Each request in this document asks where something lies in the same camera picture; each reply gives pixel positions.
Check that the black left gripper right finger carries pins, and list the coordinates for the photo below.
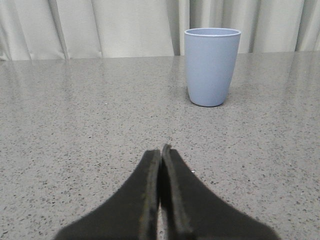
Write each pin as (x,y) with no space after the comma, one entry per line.
(196,213)

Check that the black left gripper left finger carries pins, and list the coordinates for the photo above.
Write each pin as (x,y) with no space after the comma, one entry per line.
(129,214)

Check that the blue plastic cup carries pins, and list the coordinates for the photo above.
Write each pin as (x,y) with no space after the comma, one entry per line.
(210,57)

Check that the white pleated curtain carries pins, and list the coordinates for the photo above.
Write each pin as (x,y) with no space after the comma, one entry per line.
(75,29)

